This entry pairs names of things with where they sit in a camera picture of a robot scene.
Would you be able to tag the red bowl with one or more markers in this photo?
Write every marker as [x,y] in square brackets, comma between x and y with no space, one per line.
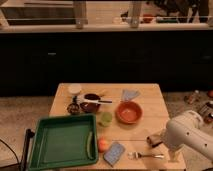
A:
[128,112]

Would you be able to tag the white spatula black handle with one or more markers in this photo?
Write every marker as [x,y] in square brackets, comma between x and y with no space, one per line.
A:
[81,99]

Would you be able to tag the black stand left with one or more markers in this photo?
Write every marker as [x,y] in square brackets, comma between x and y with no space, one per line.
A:
[28,135]

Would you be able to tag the beige wooden gripper finger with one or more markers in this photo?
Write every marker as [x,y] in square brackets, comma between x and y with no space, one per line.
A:
[173,154]

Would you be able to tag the dark maroon bowl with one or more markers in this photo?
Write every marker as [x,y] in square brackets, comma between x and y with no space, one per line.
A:
[90,107]

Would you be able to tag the green cup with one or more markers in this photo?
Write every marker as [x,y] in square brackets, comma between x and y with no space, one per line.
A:
[105,119]

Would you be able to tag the dark round small container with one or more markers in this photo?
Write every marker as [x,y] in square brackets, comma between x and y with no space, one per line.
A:
[73,109]

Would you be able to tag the green plastic tray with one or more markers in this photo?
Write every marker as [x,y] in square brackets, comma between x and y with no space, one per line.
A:
[64,141]

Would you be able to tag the silver fork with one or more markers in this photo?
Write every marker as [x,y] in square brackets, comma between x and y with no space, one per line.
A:
[137,155]

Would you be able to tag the blue sponge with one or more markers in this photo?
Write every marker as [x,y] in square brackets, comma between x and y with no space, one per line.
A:
[114,153]

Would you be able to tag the orange fruit toy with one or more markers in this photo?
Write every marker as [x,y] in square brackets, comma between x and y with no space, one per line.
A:
[103,145]

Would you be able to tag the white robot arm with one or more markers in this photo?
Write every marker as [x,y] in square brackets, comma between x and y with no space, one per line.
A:
[184,129]

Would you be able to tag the wooden block eraser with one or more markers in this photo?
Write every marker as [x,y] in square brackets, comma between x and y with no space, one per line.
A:
[154,140]

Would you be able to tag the blue grey cloth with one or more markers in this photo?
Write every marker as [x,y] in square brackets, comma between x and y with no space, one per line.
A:
[128,95]

